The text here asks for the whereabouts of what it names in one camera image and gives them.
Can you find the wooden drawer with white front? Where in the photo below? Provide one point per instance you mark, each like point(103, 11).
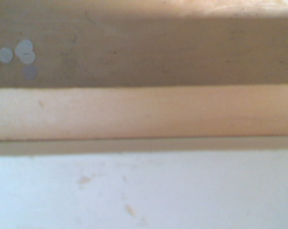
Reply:
point(144, 112)

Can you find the white round paper dot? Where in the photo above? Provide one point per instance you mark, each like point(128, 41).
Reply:
point(28, 58)
point(29, 72)
point(5, 55)
point(23, 45)

